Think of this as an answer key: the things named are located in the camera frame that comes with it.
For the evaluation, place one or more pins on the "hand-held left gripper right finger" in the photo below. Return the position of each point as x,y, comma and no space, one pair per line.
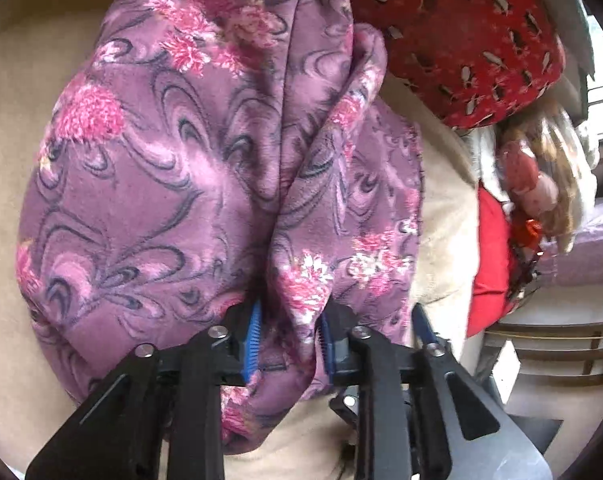
327,350

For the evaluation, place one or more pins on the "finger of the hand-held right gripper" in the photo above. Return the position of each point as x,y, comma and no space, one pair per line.
422,325

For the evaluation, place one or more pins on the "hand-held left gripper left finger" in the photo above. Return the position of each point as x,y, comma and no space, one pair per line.
251,340

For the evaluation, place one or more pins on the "purple floral shirt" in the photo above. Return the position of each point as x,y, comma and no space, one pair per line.
156,160

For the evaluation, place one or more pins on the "wooden chair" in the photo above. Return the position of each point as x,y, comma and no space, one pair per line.
556,345

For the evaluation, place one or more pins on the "plain red cushion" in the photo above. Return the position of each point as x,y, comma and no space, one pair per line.
491,260

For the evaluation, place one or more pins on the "orange red ribbon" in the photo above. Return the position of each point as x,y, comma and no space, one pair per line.
526,231

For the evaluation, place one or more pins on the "doll in plastic wrap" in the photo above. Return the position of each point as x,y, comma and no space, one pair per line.
531,180

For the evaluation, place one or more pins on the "white cloth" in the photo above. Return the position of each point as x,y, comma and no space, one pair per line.
481,152

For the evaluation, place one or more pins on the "purple seat cushion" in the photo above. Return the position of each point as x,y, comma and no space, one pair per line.
586,245

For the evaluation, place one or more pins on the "red patterned pillow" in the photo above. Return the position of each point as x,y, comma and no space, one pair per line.
456,35

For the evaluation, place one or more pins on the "grey pillow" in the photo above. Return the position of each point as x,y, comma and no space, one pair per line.
574,25

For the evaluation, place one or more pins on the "beige fleece blanket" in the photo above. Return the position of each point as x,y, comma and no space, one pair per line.
21,85

